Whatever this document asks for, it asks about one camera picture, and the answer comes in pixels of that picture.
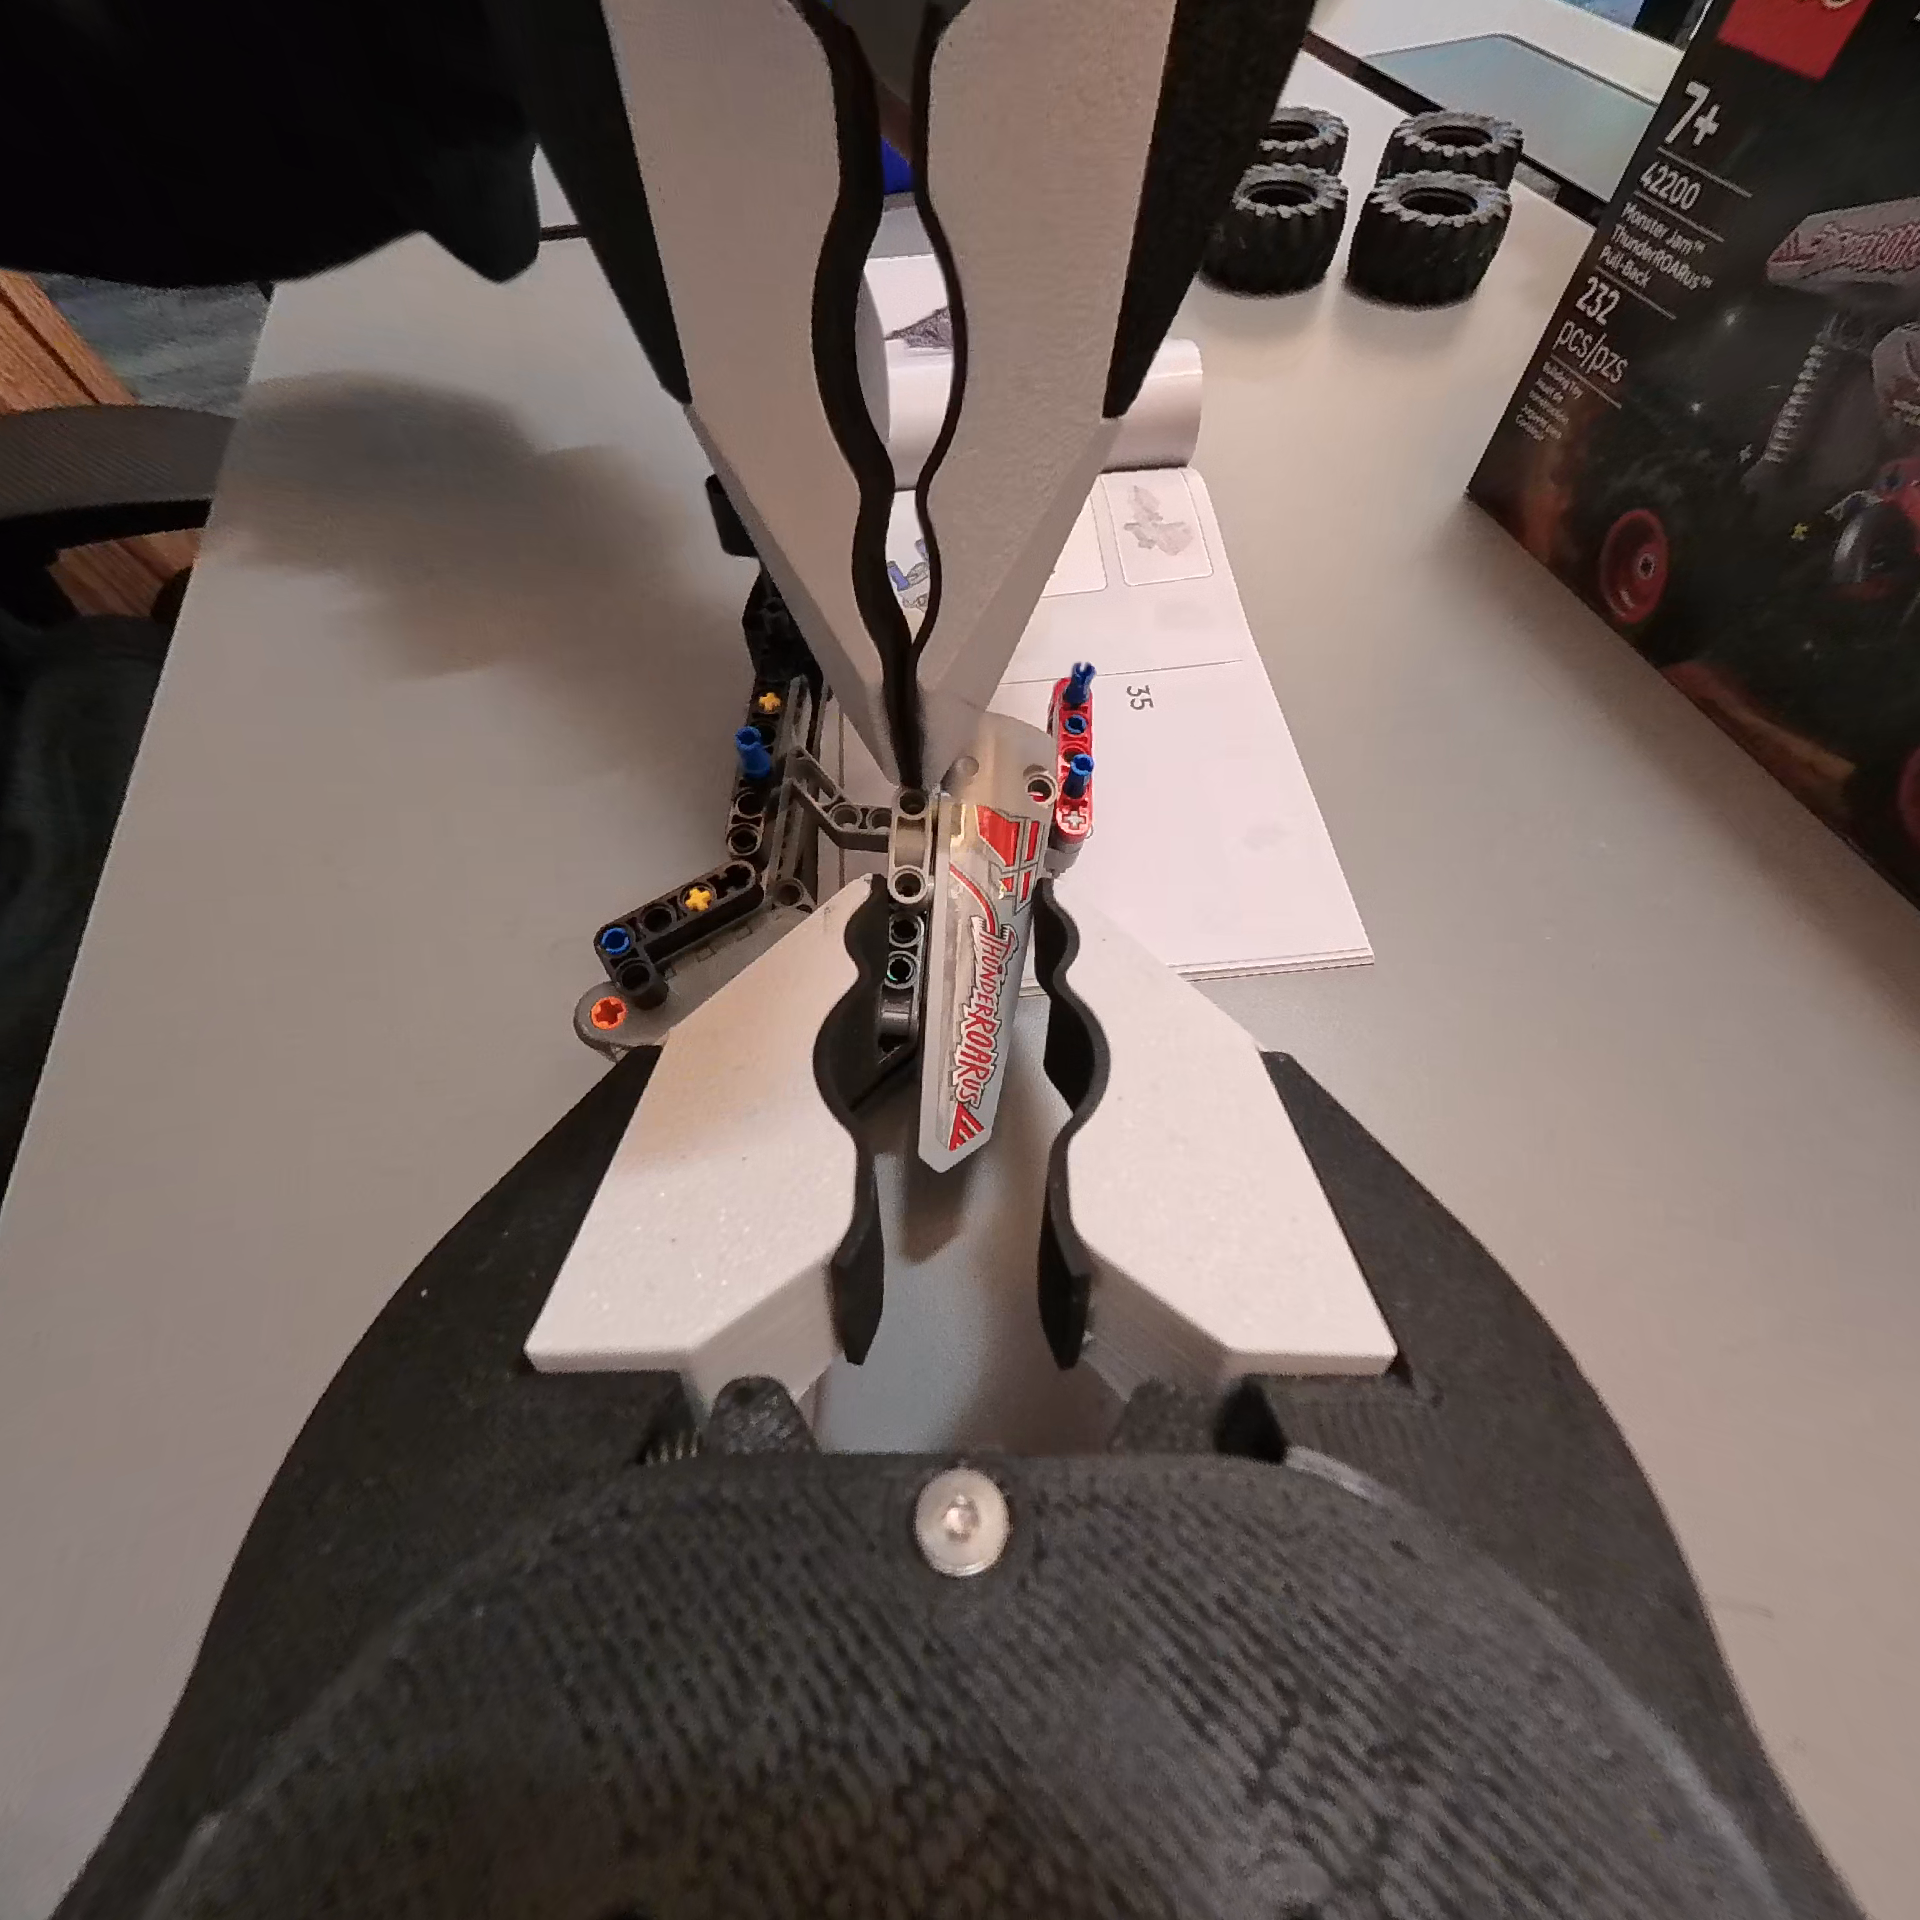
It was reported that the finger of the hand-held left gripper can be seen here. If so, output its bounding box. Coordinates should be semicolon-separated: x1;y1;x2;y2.
598;0;918;789
911;0;1178;792

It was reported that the white instruction booklet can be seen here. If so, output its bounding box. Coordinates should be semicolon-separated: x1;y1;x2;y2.
863;248;1375;977

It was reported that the grey toy panel red sticker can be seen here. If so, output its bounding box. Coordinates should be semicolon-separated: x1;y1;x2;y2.
915;712;1060;1177

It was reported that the person's dark clothed body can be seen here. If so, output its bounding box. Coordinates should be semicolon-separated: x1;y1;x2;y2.
0;605;183;1187

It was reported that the toy brick truck chassis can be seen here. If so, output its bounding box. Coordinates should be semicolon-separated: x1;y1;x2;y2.
568;480;1104;1117

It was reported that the black office chair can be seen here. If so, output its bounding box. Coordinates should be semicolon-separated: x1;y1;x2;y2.
0;403;238;624

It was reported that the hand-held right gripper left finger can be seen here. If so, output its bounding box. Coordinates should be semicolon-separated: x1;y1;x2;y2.
527;873;902;1379

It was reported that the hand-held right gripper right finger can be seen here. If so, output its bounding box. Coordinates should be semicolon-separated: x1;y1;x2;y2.
1033;886;1399;1385

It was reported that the grey flat board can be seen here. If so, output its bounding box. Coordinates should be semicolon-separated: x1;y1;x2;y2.
1358;34;1690;196

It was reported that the dark toy truck box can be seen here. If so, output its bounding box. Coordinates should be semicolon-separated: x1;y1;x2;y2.
1467;0;1920;873

